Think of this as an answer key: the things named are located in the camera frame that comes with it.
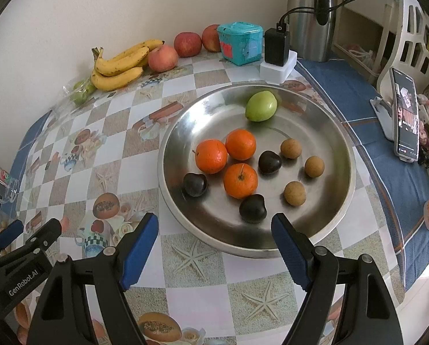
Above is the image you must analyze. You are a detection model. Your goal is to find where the steel thermos kettle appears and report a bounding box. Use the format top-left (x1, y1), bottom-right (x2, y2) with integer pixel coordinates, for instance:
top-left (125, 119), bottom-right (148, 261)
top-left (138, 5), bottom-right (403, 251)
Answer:
top-left (287, 0), bottom-right (339, 62)

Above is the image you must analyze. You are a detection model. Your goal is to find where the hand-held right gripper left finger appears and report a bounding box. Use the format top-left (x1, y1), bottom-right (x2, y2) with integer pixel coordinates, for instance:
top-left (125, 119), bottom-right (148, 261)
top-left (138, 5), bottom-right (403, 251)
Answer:
top-left (24, 213), bottom-right (160, 345)

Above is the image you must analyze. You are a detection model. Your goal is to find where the black charger on white base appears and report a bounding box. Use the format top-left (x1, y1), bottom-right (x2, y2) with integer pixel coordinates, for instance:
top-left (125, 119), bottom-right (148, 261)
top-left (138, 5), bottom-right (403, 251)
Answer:
top-left (260, 50), bottom-right (298, 83)

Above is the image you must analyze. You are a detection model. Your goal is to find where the pale pink apple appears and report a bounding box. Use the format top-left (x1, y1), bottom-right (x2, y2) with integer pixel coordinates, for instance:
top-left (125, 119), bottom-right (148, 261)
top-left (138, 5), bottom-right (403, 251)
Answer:
top-left (148, 45), bottom-right (179, 72)

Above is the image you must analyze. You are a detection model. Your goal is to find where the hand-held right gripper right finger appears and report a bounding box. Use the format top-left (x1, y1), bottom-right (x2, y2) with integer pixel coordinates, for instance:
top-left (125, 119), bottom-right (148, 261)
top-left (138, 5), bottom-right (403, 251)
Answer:
top-left (271, 213), bottom-right (405, 345)

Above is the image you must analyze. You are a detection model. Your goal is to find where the red apple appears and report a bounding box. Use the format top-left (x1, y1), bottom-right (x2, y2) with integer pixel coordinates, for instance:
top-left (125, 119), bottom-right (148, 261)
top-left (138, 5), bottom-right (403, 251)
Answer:
top-left (173, 32), bottom-right (203, 57)
top-left (202, 24), bottom-right (223, 53)

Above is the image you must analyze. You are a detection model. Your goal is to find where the smartphone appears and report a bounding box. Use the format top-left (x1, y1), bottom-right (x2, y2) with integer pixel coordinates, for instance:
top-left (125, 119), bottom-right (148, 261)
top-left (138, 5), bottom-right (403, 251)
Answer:
top-left (389, 66), bottom-right (421, 162)

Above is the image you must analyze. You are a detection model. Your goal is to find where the round steel plate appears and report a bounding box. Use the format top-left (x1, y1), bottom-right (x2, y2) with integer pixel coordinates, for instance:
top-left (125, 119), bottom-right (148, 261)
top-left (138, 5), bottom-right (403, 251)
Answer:
top-left (157, 84), bottom-right (357, 258)

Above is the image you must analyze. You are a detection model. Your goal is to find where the checkered tablecloth with blue border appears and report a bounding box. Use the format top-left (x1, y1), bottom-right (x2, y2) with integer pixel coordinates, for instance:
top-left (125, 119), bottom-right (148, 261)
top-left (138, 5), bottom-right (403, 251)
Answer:
top-left (0, 52), bottom-right (429, 345)

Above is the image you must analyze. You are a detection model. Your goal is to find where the clear plastic holder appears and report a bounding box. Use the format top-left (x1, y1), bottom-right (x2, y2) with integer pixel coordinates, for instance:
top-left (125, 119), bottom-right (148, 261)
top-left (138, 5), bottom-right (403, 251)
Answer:
top-left (0, 164), bottom-right (20, 202)

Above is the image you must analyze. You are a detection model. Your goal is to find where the white phone stand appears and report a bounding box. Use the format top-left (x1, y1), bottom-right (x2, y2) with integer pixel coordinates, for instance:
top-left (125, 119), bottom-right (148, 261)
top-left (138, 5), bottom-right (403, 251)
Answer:
top-left (370, 95), bottom-right (398, 142)

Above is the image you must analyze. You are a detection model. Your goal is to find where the green mango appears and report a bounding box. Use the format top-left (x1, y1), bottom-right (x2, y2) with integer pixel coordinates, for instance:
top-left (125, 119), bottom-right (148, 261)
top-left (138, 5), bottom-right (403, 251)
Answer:
top-left (245, 91), bottom-right (278, 122)

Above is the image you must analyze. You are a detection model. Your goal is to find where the orange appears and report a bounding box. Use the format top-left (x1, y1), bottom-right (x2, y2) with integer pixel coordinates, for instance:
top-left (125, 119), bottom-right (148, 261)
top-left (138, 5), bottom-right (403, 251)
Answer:
top-left (223, 163), bottom-right (259, 199)
top-left (225, 129), bottom-right (257, 161)
top-left (195, 139), bottom-right (228, 174)

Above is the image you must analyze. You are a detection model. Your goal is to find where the teal plastic box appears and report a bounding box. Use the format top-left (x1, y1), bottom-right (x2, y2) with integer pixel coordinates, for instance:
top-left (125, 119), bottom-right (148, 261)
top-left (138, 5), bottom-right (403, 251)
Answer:
top-left (217, 22), bottom-right (264, 66)

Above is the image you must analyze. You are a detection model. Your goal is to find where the white plastic chair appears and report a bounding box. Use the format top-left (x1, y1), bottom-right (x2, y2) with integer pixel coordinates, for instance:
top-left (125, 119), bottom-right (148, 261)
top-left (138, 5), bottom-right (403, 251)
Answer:
top-left (376, 0), bottom-right (429, 97)

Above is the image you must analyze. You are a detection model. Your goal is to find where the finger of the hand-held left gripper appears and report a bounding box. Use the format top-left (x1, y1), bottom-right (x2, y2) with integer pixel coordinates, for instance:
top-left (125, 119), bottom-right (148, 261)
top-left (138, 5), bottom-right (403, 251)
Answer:
top-left (0, 219), bottom-right (62, 257)
top-left (0, 220), bottom-right (24, 259)

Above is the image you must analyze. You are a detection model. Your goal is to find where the bunch of yellow bananas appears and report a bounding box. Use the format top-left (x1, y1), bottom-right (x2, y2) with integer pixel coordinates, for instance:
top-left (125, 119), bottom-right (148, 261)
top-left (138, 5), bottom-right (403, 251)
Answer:
top-left (91, 39), bottom-right (165, 91)

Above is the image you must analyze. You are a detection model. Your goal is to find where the plastic bag of green fruit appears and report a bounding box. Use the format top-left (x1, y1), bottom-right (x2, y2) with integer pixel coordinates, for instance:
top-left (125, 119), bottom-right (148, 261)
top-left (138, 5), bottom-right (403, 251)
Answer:
top-left (63, 79), bottom-right (97, 106)

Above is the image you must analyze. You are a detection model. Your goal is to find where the cream wooden shelf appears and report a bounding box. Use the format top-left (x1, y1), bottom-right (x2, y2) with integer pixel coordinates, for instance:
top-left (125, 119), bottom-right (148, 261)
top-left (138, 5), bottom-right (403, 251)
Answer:
top-left (331, 0), bottom-right (395, 76)

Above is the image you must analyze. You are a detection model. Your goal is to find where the small brown round fruit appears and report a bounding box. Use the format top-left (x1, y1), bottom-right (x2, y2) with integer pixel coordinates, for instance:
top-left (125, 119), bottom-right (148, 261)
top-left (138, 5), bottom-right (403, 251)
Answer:
top-left (304, 156), bottom-right (325, 178)
top-left (280, 138), bottom-right (302, 159)
top-left (284, 181), bottom-right (306, 206)

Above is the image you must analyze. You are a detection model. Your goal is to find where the black cable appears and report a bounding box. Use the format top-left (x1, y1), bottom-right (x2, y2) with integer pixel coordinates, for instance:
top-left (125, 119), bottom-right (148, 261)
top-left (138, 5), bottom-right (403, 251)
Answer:
top-left (278, 0), bottom-right (368, 29)

